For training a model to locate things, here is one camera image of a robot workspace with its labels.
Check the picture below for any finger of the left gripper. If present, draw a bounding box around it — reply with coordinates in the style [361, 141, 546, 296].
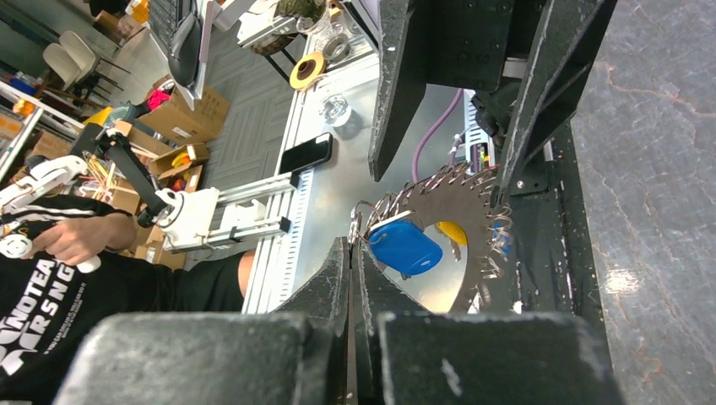
[491, 1, 617, 208]
[368, 1, 431, 182]

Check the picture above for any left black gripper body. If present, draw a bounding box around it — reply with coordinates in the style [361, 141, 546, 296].
[414, 0, 555, 135]

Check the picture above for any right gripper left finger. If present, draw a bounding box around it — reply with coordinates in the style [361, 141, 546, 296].
[56, 237, 350, 404]

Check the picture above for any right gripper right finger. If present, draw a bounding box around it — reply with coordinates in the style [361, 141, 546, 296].
[352, 246, 624, 404]

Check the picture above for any blue-headed key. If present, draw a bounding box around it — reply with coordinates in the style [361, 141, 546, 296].
[368, 220, 443, 277]

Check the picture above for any round keyring disc with keys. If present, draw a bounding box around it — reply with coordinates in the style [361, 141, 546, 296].
[349, 163, 517, 313]

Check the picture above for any clear drinking glass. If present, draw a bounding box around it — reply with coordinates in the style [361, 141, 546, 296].
[319, 94, 353, 127]

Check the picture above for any brown tape roll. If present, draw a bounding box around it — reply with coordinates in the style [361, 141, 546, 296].
[289, 51, 328, 90]

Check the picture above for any black smartphone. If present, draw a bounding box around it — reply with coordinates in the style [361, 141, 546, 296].
[278, 132, 334, 175]

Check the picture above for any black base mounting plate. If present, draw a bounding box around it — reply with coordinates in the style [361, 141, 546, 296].
[508, 123, 607, 341]

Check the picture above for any person in black shirt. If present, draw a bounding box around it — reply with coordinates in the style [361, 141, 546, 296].
[1, 195, 254, 404]

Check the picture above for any cardboard box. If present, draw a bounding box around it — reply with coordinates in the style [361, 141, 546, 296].
[137, 74, 230, 145]

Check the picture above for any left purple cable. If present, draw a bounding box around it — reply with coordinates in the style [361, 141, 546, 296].
[410, 87, 465, 184]

